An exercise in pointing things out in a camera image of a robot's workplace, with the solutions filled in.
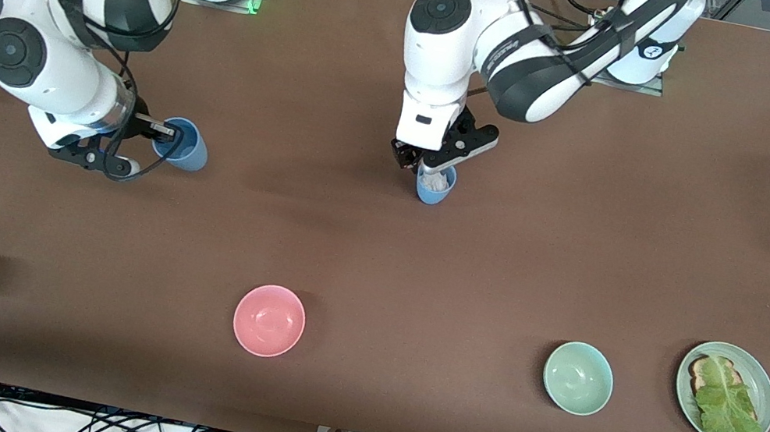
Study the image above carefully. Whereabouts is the black base power cable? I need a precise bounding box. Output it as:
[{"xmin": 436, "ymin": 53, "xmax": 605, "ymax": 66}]
[{"xmin": 468, "ymin": 0, "xmax": 616, "ymax": 39}]

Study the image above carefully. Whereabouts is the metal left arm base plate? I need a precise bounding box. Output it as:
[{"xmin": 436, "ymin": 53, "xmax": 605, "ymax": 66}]
[{"xmin": 579, "ymin": 7, "xmax": 677, "ymax": 98}]

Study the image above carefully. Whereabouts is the pink bowl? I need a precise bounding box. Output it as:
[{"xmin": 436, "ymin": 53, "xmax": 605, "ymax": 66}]
[{"xmin": 227, "ymin": 278, "xmax": 311, "ymax": 364}]

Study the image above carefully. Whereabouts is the blue plastic cup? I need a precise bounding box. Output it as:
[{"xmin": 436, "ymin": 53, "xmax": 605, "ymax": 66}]
[
  {"xmin": 412, "ymin": 161, "xmax": 459, "ymax": 210},
  {"xmin": 148, "ymin": 114, "xmax": 215, "ymax": 175}
]

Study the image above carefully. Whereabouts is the pale green plate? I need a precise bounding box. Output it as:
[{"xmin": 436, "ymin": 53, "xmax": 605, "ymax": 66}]
[{"xmin": 667, "ymin": 335, "xmax": 770, "ymax": 432}]

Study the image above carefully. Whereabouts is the green lettuce leaf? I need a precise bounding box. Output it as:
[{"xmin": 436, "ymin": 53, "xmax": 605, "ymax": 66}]
[{"xmin": 687, "ymin": 352, "xmax": 770, "ymax": 432}]

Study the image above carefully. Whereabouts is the toast bread slice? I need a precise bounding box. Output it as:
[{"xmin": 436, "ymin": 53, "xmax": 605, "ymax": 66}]
[{"xmin": 683, "ymin": 351, "xmax": 752, "ymax": 408}]

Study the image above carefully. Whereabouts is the pale green bowl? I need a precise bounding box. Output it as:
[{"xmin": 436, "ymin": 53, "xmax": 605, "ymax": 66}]
[{"xmin": 537, "ymin": 336, "xmax": 620, "ymax": 422}]

